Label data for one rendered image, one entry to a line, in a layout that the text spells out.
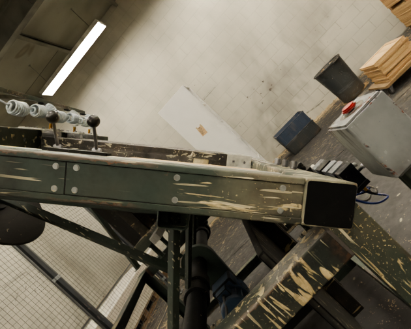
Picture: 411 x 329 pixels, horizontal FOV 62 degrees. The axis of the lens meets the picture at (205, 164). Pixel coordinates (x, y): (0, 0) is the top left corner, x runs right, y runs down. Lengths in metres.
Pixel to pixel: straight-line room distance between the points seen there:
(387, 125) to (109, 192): 0.65
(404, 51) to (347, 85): 1.43
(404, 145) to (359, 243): 0.24
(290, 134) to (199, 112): 1.51
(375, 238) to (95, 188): 0.66
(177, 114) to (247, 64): 1.97
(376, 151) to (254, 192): 0.29
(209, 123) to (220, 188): 4.53
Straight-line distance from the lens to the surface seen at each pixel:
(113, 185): 0.82
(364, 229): 0.88
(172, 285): 0.96
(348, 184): 0.84
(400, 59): 4.51
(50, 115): 1.09
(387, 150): 0.88
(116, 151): 1.80
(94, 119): 1.04
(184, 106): 5.35
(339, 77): 5.72
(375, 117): 0.87
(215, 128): 5.30
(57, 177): 0.86
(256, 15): 6.85
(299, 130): 5.71
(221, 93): 6.69
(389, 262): 0.93
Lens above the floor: 1.12
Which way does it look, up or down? 2 degrees down
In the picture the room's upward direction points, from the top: 47 degrees counter-clockwise
